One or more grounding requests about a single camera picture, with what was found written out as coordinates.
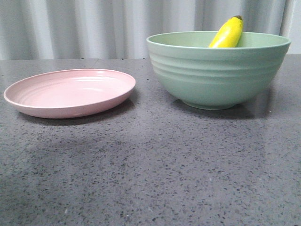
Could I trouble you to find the yellow banana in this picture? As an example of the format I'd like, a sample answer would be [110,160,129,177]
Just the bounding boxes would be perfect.
[208,16,244,48]

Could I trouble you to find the white pleated curtain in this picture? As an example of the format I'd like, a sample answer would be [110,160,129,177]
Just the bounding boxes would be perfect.
[0,0,301,60]

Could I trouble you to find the pink ribbed plate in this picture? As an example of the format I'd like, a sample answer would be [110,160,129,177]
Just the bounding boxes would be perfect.
[4,69,136,119]

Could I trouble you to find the light green ribbed bowl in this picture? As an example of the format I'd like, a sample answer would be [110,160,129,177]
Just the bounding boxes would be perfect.
[147,31,291,110]

